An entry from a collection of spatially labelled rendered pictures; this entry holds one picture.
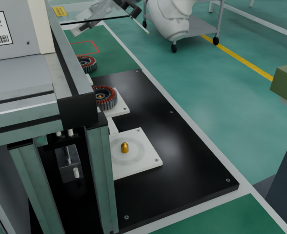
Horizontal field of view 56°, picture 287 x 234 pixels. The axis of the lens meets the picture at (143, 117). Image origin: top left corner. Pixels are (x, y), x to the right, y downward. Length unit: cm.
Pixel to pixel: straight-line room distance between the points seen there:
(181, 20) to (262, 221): 64
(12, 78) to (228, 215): 51
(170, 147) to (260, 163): 122
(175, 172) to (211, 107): 163
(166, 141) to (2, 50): 49
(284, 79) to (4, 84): 91
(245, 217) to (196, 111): 162
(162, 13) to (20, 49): 61
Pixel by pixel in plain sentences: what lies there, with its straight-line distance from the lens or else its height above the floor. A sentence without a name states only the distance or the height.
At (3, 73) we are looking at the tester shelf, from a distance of 41.
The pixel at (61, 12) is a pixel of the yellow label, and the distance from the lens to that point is 82.
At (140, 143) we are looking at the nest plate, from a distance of 74.
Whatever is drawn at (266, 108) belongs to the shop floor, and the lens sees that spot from 242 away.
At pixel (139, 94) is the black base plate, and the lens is 96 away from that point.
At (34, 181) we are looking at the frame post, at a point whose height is 97.
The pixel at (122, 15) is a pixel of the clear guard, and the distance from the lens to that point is 77.
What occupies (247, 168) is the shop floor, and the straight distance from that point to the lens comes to 184.
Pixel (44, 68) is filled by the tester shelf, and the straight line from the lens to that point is 40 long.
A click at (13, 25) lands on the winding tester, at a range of 43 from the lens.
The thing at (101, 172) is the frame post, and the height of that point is 95.
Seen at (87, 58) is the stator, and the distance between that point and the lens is 121.
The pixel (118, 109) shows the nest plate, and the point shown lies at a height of 78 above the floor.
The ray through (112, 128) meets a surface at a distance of 64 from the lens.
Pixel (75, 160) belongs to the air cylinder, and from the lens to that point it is 66.
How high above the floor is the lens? 129
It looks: 38 degrees down
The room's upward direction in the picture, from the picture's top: straight up
